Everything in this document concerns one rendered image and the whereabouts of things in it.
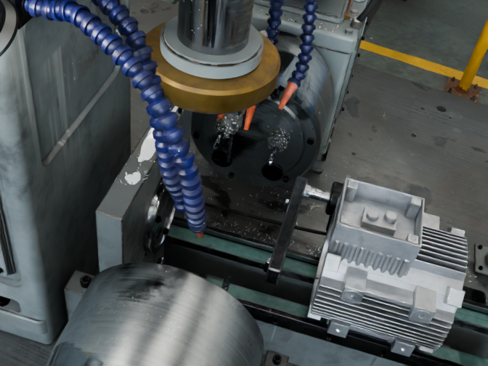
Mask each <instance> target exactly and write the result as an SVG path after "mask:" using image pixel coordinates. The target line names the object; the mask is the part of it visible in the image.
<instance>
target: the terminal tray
mask: <svg viewBox="0 0 488 366"><path fill-rule="evenodd" d="M351 182H353V183H355V184H356V186H354V187H353V186H351V185H350V183H351ZM415 199H416V200H419V201H420V202H419V203H415V202H414V200H415ZM424 204H425V198H420V197H418V196H414V195H409V194H407V193H403V192H399V191H396V190H390V189H388V188H385V187H379V186H377V185H374V184H368V183H366V182H361V181H358V180H355V179H350V178H347V177H346V180H345V182H344V185H343V189H342V191H341V195H340V199H339V201H338V206H337V209H336V214H335V217H334V219H335V221H333V222H334V225H333V228H332V229H333V231H331V232H332V234H330V235H331V237H330V240H329V241H330V243H329V246H328V251H327V252H329V253H333V254H336V255H339V256H341V261H343V259H347V263H349V264H350V263H351V262H352V261H355V264H356V265H357V266H359V265H360V264H364V268H368V267H369V266H371V267H372V269H373V270H374V271H375V270H376V269H377V268H379V269H381V272H382V273H384V272H385V271H389V274H390V275H393V274H394V273H397V276H398V277H399V278H401V277H402V276H403V275H404V276H407V273H408V272H409V270H410V267H411V266H412V264H413V263H414V261H415V259H416V257H417V255H418V253H419V251H420V249H421V246H422V235H423V215H424ZM344 217H346V218H348V219H349V221H348V222H345V221H344V220H343V218H344ZM411 236H415V237H416V238H417V240H411V238H410V237H411Z"/></svg>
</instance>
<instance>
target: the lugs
mask: <svg viewBox="0 0 488 366"><path fill-rule="evenodd" d="M447 232H449V233H452V234H456V235H460V236H463V237H464V234H465V231H464V230H461V229H457V228H454V227H448V229H447ZM340 263H341V256H339V255H336V254H333V253H329V252H327V253H326V256H325V260H324V264H323V266H322V268H323V269H324V270H327V271H330V272H335V273H338V269H339V266H340ZM464 295H465V291H464V290H461V289H458V288H454V287H450V286H447V289H446V293H445V296H444V300H443V302H444V303H445V304H447V305H450V306H454V307H457V308H461V306H462V303H463V299H464ZM310 311H311V304H310V303H309V308H308V311H307V317H310V318H313V319H316V320H320V319H321V317H319V316H317V315H313V314H310ZM416 346H417V347H418V348H419V349H420V350H421V351H426V352H429V353H433V351H434V350H433V349H428V348H426V347H423V346H419V345H416Z"/></svg>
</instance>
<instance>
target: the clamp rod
mask: <svg viewBox="0 0 488 366"><path fill-rule="evenodd" d="M306 188H308V189H310V192H309V193H307V192H306V191H305V194H307V195H309V197H308V198H312V199H315V200H320V201H323V202H326V203H328V201H329V198H330V193H331V192H329V191H326V190H321V189H318V188H316V187H311V188H310V187H307V186H306Z"/></svg>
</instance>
